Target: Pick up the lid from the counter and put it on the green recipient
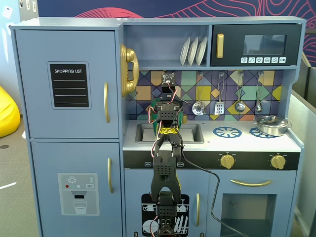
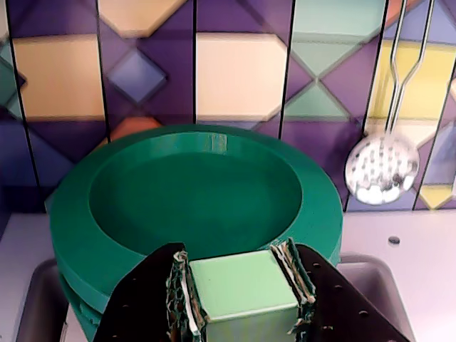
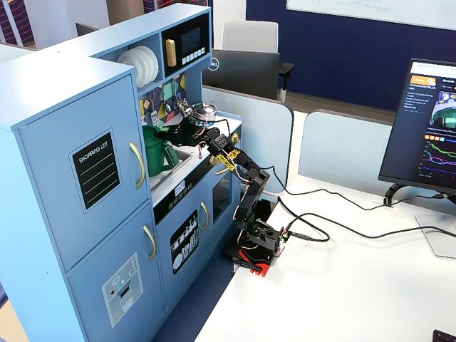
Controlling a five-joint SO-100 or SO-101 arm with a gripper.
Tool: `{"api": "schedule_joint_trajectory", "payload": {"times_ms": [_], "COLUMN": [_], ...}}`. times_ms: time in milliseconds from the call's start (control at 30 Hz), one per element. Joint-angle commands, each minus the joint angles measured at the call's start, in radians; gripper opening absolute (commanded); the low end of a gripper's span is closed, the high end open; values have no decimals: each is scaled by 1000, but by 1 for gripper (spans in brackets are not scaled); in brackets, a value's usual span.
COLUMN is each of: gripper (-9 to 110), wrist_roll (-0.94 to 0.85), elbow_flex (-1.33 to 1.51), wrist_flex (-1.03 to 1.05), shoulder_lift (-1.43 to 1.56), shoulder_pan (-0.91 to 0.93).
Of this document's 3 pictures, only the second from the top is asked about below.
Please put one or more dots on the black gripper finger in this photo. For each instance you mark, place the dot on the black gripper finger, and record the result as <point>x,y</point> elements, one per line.
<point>142,303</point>
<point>342,303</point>

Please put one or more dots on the green round lid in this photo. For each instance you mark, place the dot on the green round lid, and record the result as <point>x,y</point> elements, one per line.
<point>196,199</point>

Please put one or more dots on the grey toy sink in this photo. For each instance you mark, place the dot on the grey toy sink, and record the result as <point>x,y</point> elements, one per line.
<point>370,285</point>

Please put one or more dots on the green ribbed container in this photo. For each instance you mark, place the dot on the green ribbed container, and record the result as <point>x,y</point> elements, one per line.
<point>83,306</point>

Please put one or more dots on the metal skimmer spoon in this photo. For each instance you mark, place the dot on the metal skimmer spoon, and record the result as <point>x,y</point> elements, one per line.
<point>383,171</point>

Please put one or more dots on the blue toy kitchen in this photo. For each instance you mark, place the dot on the blue toy kitchen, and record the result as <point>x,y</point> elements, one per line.
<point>231,71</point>

